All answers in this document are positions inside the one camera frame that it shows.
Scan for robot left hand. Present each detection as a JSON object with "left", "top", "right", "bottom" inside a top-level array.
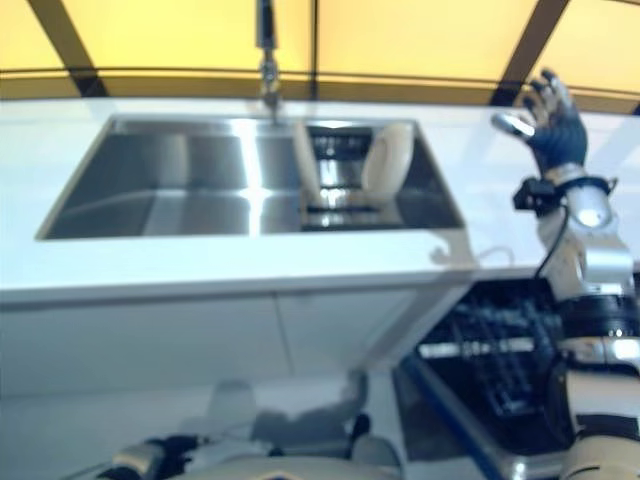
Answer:
[{"left": 147, "top": 433, "right": 209, "bottom": 455}]

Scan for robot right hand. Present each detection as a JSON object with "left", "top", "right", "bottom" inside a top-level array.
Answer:
[{"left": 491, "top": 66, "right": 590, "bottom": 175}]

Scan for white cabinet door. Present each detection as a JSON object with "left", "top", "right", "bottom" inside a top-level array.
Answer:
[
  {"left": 273, "top": 285, "right": 432, "bottom": 375},
  {"left": 0, "top": 293, "right": 297, "bottom": 397}
]

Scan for robot grey torso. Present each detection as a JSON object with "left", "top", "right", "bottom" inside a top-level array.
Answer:
[{"left": 189, "top": 455, "right": 401, "bottom": 480}]

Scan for black sink dish rack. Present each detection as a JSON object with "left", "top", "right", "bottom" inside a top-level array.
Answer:
[{"left": 298, "top": 124, "right": 407, "bottom": 232}]

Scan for stainless steel sink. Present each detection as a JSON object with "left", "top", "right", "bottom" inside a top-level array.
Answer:
[{"left": 34, "top": 114, "right": 469, "bottom": 242}]

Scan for chrome kitchen faucet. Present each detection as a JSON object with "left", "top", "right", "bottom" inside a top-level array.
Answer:
[{"left": 254, "top": 0, "right": 284, "bottom": 120}]

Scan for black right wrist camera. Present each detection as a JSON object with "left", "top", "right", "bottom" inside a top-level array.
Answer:
[{"left": 512, "top": 177, "right": 557, "bottom": 214}]

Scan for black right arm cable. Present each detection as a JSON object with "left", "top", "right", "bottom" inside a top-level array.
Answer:
[{"left": 536, "top": 207, "right": 572, "bottom": 277}]

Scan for dishwasher lower wire rack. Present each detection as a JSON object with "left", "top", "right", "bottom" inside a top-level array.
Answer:
[{"left": 419, "top": 279, "right": 571, "bottom": 416}]

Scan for dark window frame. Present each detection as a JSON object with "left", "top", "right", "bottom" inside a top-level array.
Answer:
[{"left": 0, "top": 0, "right": 640, "bottom": 109}]

